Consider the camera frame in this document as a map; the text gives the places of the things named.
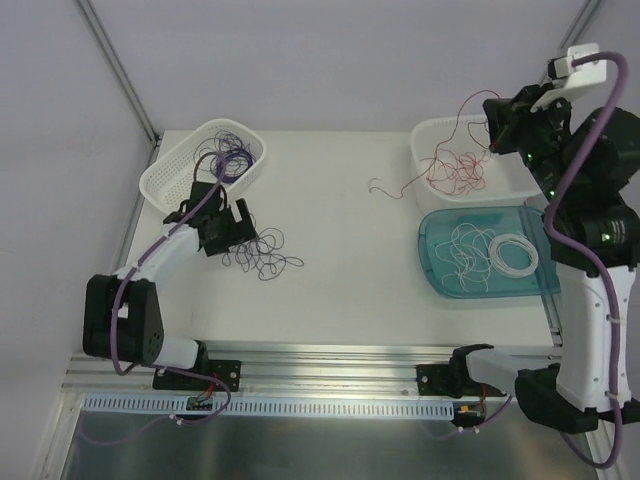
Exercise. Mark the left aluminium frame post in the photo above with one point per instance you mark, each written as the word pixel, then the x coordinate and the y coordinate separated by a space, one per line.
pixel 105 46

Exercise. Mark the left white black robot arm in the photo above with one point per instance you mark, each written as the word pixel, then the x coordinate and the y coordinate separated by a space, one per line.
pixel 122 314

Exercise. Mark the right aluminium frame post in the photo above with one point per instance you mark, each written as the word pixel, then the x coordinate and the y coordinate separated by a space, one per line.
pixel 569 82

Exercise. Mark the aluminium mounting rail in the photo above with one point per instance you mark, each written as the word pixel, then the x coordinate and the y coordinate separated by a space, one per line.
pixel 290 370

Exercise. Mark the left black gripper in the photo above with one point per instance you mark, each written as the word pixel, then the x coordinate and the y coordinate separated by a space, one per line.
pixel 239 225

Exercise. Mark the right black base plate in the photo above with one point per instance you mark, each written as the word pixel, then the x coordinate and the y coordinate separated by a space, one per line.
pixel 441 380

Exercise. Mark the white plastic tub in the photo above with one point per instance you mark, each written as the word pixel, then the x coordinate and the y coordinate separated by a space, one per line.
pixel 452 167

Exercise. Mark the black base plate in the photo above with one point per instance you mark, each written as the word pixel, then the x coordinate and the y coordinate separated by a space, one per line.
pixel 441 380
pixel 227 372

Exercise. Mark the teal transparent plastic bin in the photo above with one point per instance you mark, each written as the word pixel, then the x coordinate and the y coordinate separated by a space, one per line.
pixel 487 252

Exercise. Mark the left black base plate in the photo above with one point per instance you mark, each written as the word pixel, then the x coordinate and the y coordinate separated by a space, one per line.
pixel 227 372

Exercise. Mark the white perforated basket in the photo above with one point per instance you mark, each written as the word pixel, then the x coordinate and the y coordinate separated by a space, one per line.
pixel 220 148

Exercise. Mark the aluminium frame post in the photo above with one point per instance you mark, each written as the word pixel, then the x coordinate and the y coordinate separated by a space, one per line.
pixel 105 46
pixel 569 82

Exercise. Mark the white slotted cable duct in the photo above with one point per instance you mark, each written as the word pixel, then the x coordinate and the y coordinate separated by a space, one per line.
pixel 271 406

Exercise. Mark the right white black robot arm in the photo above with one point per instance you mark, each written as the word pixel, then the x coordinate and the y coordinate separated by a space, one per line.
pixel 594 239

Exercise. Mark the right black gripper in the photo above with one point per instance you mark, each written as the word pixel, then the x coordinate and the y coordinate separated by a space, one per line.
pixel 503 126

